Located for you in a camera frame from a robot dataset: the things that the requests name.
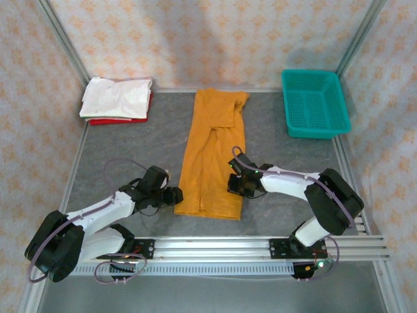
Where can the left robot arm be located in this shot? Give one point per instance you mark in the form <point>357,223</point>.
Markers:
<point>97,212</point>

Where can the green folded t-shirt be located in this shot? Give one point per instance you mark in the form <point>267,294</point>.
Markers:
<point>97,116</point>

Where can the aluminium table edge rail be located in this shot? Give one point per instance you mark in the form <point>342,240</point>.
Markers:
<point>176,90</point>

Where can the black clamp bracket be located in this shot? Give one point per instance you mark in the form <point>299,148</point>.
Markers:
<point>122,277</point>
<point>299,273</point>

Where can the orange t-shirt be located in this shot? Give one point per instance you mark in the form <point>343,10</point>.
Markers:
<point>211,156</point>

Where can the white folded t-shirt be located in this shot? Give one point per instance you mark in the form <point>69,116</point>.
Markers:
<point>114,98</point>

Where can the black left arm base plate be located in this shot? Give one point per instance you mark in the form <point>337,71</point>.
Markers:
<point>148,249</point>

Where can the aluminium table side rail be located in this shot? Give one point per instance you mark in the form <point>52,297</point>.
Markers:
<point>343,156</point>
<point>70,182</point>

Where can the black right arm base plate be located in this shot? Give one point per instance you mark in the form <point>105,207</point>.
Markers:
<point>277,249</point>

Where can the teal plastic basket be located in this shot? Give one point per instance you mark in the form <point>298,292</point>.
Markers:
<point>325,98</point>

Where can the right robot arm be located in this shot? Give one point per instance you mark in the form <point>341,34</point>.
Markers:
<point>283,184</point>

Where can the aluminium frame leg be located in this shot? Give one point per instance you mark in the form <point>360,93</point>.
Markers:
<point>389,287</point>
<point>31,293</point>

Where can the red folded t-shirt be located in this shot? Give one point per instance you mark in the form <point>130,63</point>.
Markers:
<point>110,122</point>

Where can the aluminium frame post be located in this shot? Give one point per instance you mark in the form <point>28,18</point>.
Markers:
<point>62,36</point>
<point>360,36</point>

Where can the small green LED board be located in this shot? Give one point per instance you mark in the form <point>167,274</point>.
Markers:
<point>321,263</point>

